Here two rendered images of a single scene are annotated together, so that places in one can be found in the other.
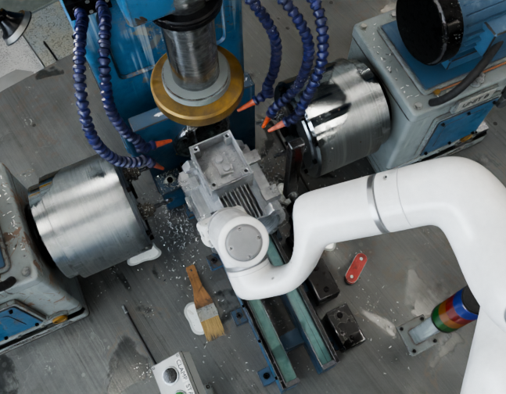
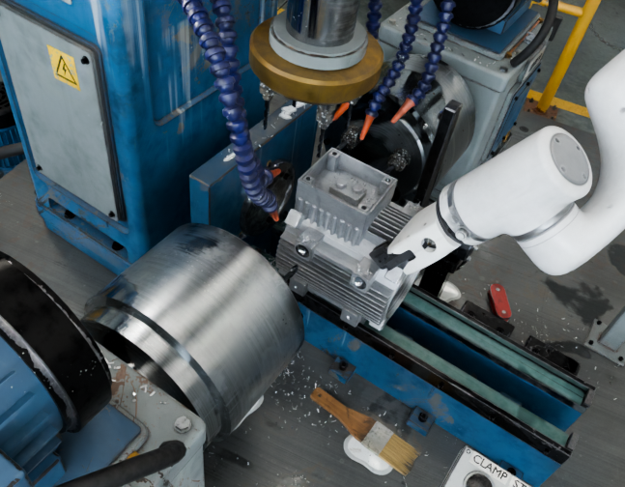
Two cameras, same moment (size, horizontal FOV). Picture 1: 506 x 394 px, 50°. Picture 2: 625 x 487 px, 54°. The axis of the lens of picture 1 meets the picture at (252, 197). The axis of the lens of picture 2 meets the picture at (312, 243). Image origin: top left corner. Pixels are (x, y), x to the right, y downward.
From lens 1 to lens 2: 0.71 m
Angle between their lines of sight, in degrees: 28
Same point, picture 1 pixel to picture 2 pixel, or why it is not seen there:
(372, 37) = not seen: hidden behind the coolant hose
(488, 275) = not seen: outside the picture
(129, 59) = (165, 88)
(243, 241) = (569, 156)
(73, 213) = (200, 308)
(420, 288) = (570, 295)
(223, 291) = (377, 402)
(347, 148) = (455, 141)
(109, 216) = (255, 296)
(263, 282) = (599, 219)
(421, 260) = not seen: hidden behind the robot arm
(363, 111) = (454, 92)
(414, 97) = (493, 64)
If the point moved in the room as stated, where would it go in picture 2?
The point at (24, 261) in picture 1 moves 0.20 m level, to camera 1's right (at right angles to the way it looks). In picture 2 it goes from (167, 411) to (327, 333)
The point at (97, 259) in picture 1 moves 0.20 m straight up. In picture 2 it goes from (253, 381) to (263, 279)
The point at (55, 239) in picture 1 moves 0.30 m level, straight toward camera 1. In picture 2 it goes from (187, 365) to (446, 421)
